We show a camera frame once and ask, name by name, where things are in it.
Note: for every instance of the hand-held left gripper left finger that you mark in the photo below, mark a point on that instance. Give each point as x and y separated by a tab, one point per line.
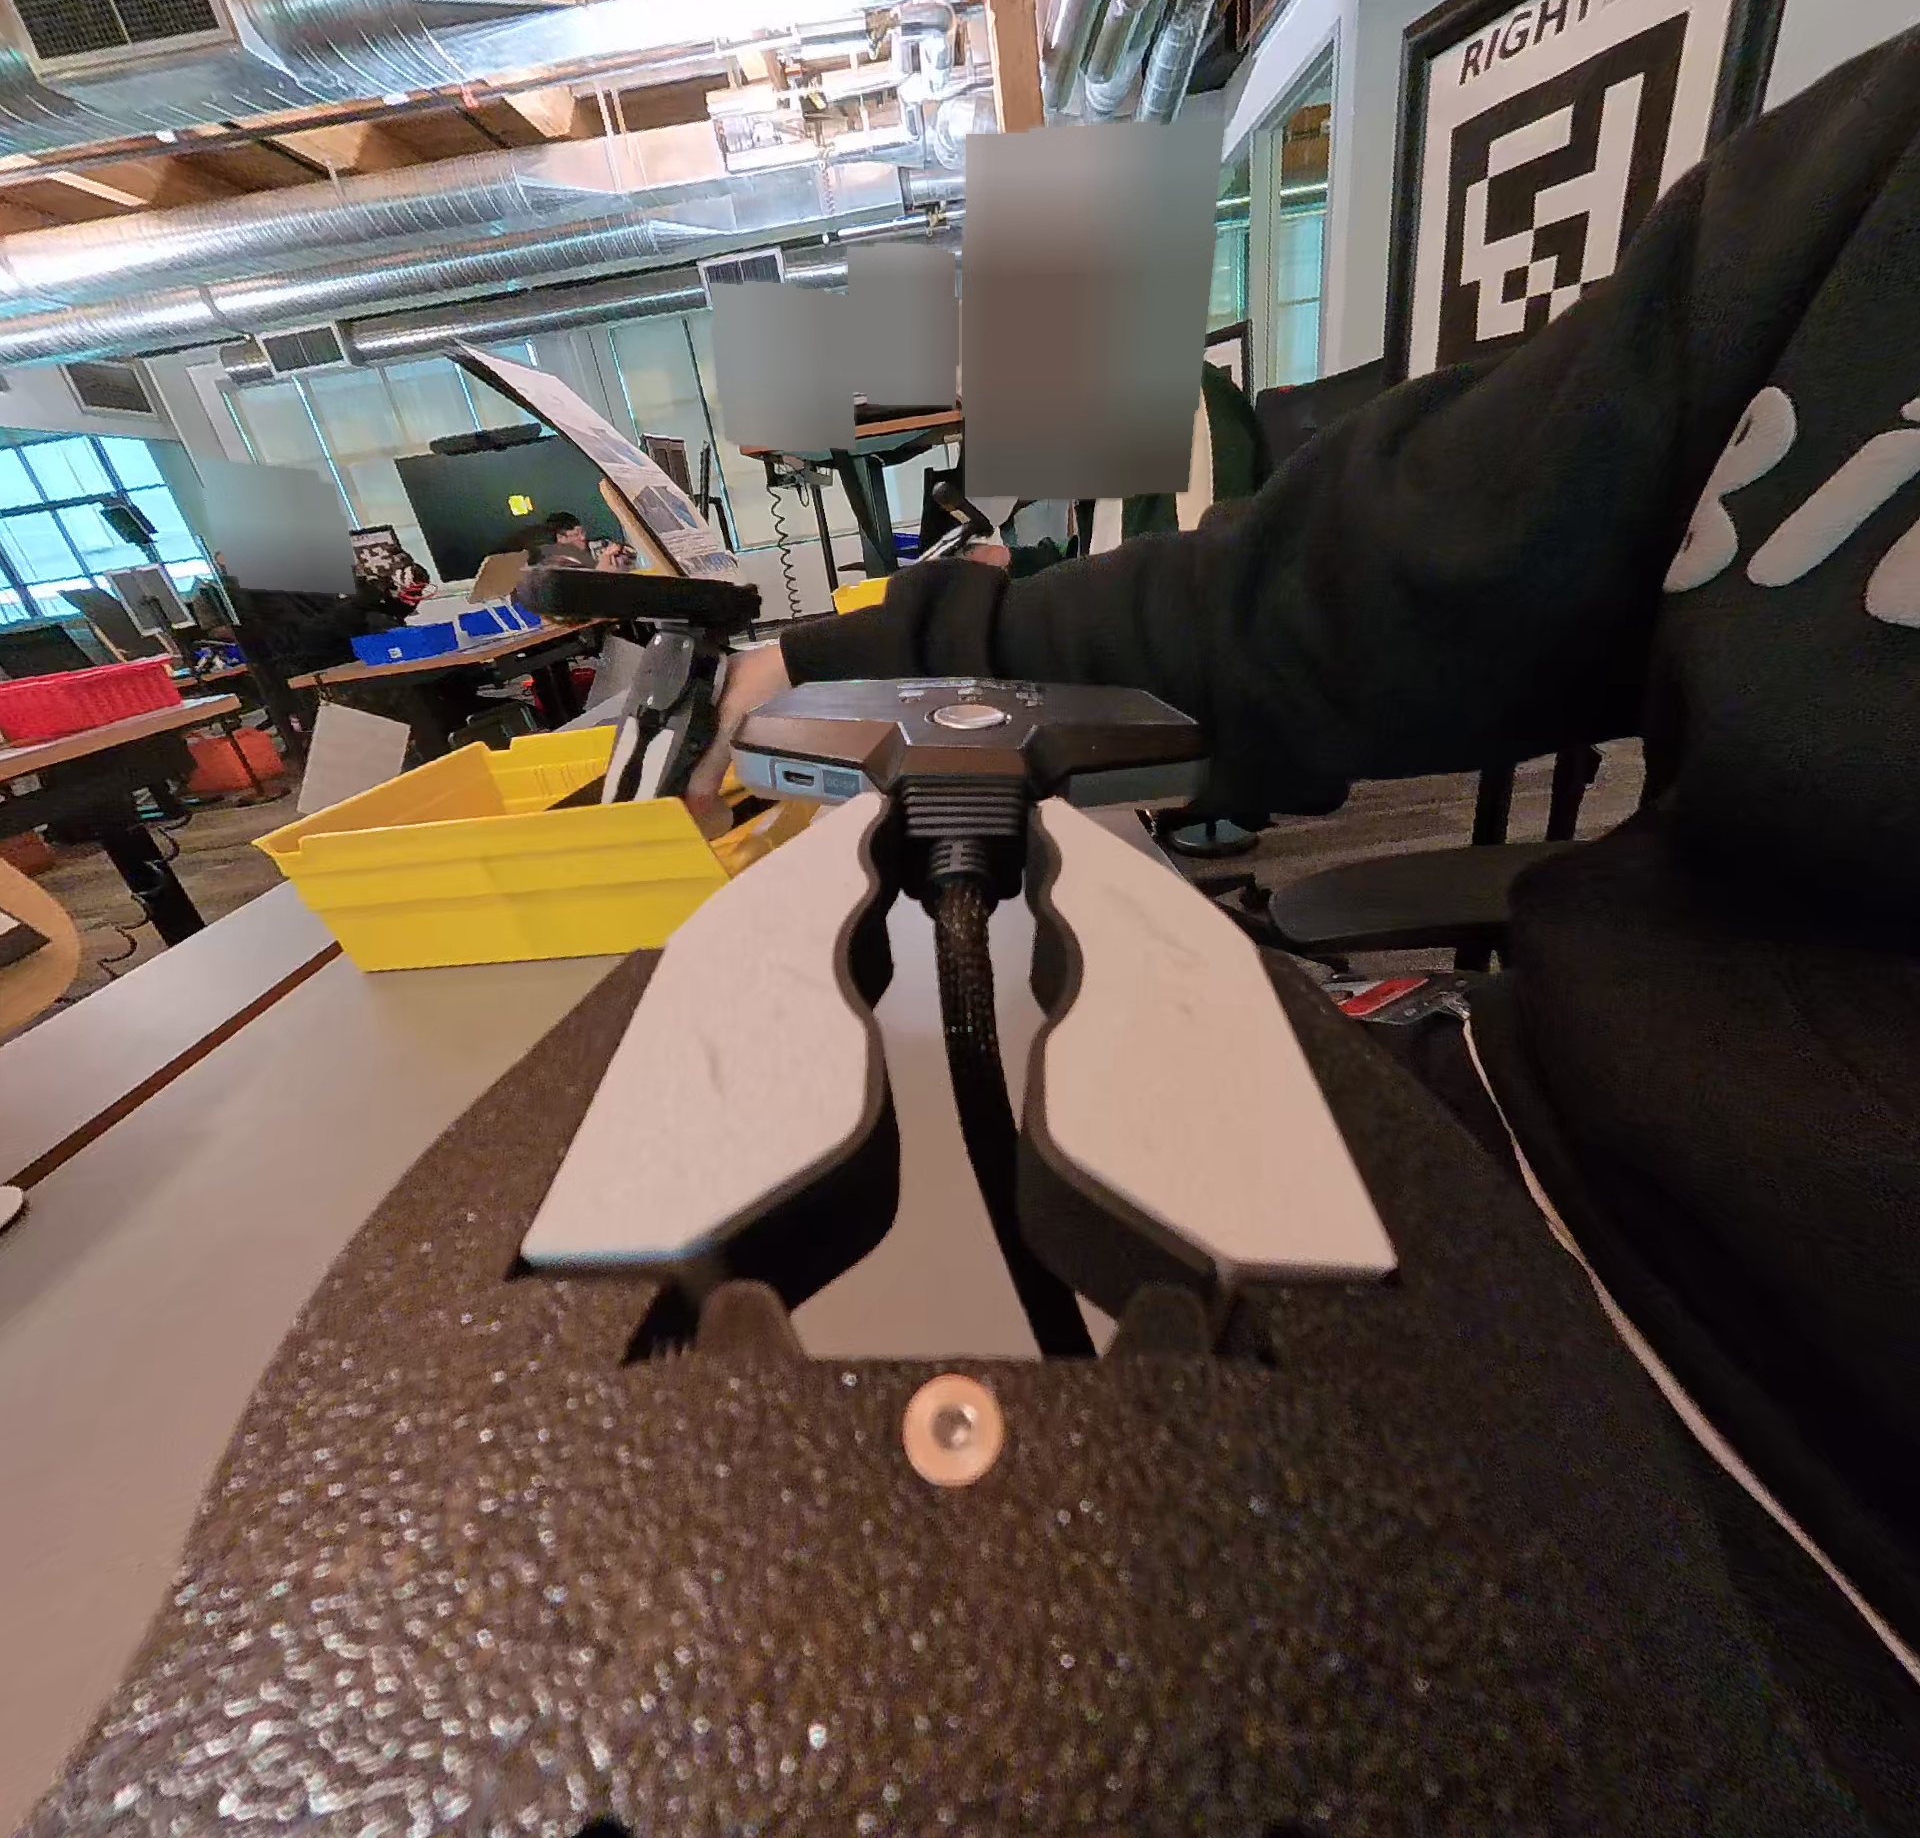
720	1060

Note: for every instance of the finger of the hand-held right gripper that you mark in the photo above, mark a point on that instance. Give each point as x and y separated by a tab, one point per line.
630	766

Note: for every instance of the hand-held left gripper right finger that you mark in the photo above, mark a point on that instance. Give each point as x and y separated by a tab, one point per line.
1201	1060

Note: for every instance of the yellow plastic bin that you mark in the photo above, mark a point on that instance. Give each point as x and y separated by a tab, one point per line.
859	597
495	879

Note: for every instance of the person's right forearm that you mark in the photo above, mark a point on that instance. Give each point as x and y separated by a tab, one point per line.
1050	625

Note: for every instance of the standing desk with black legs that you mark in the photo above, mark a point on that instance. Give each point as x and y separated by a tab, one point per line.
900	425

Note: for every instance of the grey desk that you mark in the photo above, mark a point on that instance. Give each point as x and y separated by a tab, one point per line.
120	1029
226	1344

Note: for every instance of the person's right hand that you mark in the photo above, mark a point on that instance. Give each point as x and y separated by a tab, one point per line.
755	676

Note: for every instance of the blue plastic bin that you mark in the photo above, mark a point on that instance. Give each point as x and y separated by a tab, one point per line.
402	646
497	621

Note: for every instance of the wooden table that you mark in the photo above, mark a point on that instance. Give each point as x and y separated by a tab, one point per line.
91	760
495	649

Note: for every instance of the tilted poster board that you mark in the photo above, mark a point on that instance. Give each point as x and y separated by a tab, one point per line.
601	445

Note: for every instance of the black television screen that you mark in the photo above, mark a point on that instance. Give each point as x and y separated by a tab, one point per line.
466	510

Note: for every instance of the black office chair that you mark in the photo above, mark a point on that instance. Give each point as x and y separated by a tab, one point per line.
1395	895

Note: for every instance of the grey card panel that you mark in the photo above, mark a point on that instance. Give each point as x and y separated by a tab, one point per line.
352	760

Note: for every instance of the orange object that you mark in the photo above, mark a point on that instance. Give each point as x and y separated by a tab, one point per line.
232	769

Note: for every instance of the person's black hoodie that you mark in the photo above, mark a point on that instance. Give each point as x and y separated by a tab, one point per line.
1726	970

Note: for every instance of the red plastic bin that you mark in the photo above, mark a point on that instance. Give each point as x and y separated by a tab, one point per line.
81	700

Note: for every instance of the black framed marker sign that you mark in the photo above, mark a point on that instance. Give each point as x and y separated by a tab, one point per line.
1561	220

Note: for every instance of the silver ventilation duct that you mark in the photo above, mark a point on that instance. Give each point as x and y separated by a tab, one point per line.
450	10
376	235

